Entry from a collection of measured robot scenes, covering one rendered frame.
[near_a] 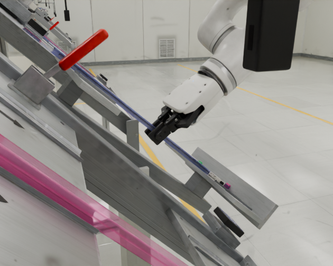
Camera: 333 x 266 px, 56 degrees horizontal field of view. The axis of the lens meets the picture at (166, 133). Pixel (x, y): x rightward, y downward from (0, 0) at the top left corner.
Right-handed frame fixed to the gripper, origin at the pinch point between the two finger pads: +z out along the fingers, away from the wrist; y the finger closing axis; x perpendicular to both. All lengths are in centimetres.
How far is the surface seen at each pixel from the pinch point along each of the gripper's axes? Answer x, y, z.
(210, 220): 8.9, 19.0, 4.5
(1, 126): -27.4, 33.7, 10.8
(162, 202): -2.6, 21.0, 7.9
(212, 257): 3.4, 29.1, 7.5
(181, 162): 121, -151, -11
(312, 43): 472, -623, -547
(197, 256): -1.5, 31.3, 8.4
